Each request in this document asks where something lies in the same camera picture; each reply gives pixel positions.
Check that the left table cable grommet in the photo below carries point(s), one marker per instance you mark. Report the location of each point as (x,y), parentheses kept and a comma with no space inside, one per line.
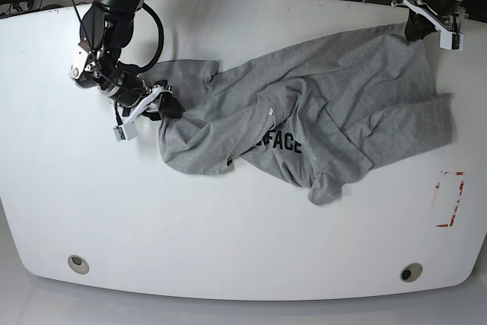
(78,264)

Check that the red tape rectangle marking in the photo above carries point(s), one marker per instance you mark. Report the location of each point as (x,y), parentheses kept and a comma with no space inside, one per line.
(447,195)

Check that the table cable grommet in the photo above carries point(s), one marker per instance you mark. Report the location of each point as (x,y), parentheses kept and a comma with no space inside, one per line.
(78,264)
(411,272)

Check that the grey T-shirt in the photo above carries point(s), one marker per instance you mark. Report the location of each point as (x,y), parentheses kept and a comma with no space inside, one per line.
(318,114)

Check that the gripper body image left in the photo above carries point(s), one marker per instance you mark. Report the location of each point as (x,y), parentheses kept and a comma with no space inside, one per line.
(128,92)

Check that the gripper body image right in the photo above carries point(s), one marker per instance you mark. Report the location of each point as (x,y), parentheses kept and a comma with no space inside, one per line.
(444,17)

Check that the right table cable grommet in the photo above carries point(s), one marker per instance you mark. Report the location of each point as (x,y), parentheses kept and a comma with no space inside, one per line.
(411,272)

